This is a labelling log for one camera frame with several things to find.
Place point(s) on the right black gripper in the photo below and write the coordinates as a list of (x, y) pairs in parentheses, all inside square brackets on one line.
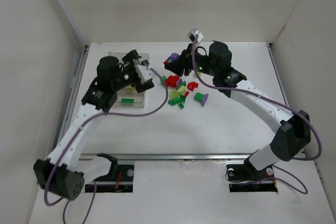
[(180, 64)]

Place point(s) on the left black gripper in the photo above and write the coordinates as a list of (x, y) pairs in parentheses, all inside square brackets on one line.
[(130, 73)]

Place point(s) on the purple round lego piece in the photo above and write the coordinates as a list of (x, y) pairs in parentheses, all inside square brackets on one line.
[(174, 56)]

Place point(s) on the green and purple cone lego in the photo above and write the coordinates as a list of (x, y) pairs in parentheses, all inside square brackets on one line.
[(201, 98)]

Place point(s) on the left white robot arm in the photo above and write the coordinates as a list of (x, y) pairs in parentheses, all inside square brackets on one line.
[(59, 172)]

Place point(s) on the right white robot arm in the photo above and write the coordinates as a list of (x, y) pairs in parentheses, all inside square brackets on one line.
[(291, 129)]

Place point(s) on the large red lego block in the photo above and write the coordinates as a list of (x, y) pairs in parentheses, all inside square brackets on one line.
[(171, 81)]

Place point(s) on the red arch lego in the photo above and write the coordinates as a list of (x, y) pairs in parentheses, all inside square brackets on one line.
[(191, 86)]

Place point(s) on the green lego left of pile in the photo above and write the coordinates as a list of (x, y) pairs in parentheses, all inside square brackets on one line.
[(163, 80)]

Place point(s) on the clear compartment organizer tray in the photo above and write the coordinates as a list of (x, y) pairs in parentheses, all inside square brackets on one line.
[(139, 98)]

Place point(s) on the lime lego pile block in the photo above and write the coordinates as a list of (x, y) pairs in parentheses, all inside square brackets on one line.
[(178, 92)]

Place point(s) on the dark green flat lego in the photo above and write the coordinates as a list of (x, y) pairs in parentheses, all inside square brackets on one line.
[(125, 101)]

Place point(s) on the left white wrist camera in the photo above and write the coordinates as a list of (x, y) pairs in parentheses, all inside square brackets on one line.
[(145, 72)]

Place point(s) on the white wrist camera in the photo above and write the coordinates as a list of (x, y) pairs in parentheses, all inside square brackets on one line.
[(145, 72), (195, 36)]

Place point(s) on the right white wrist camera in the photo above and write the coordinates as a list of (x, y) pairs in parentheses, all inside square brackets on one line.
[(195, 36)]

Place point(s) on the aluminium rail front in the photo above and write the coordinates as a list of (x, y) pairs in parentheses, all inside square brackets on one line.
[(178, 157)]

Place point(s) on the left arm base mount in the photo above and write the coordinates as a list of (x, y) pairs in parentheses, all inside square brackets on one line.
[(121, 182)]

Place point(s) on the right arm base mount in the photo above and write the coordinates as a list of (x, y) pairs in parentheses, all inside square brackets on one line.
[(243, 179)]

